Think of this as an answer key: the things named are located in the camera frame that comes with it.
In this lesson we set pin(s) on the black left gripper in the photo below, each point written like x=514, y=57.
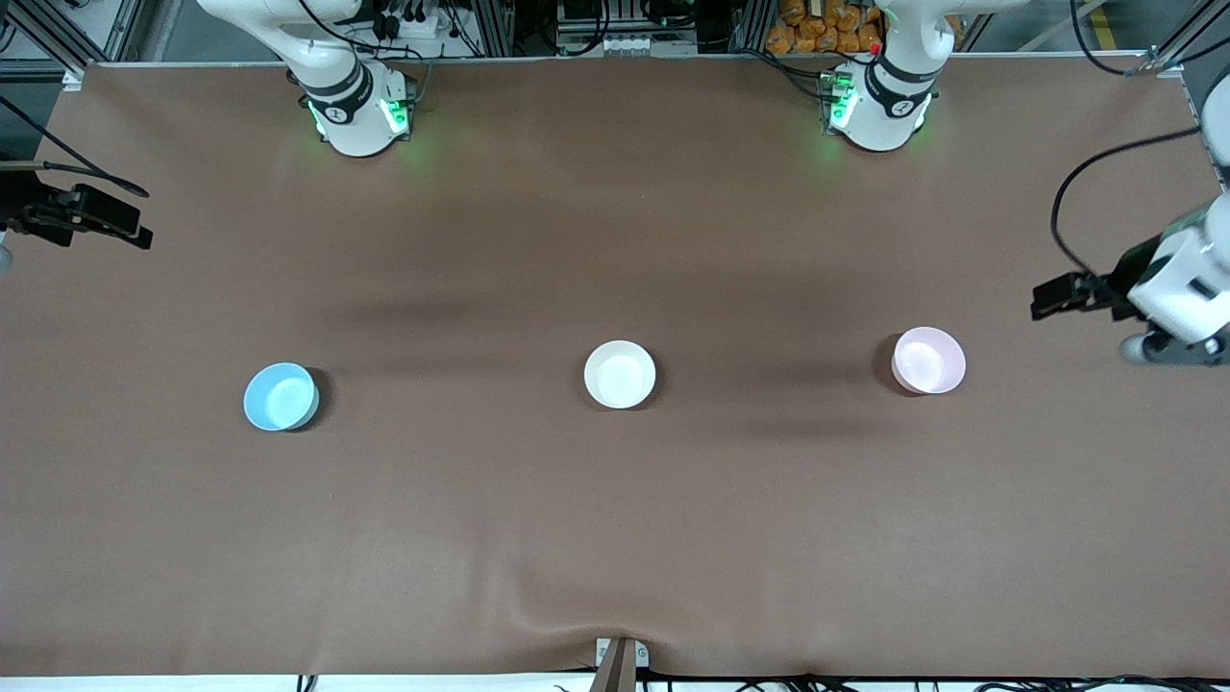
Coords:
x=1120, y=276

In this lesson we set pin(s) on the orange objects pile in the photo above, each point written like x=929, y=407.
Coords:
x=817, y=24

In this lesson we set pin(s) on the brown table mat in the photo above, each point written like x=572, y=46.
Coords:
x=615, y=538

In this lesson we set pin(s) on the white bowl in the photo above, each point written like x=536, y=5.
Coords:
x=620, y=375

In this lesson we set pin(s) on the blue bowl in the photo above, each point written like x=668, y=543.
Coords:
x=281, y=397

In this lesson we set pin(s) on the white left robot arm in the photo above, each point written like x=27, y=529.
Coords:
x=889, y=106

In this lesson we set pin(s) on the aluminium frame profile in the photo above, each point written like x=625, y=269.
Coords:
x=754, y=24
x=1177, y=53
x=58, y=43
x=495, y=29

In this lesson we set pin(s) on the brown camera pole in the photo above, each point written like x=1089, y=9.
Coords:
x=615, y=673

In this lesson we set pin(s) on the power strip with black plugs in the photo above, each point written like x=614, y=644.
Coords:
x=413, y=27

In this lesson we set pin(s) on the pink bowl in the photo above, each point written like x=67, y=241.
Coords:
x=927, y=360

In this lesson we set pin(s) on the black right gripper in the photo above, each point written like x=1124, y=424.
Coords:
x=21, y=197

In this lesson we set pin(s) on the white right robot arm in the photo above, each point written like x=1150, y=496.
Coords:
x=351, y=115

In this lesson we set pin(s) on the grey metal bracket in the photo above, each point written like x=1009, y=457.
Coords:
x=642, y=655

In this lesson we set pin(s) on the white power strip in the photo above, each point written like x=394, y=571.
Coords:
x=644, y=45

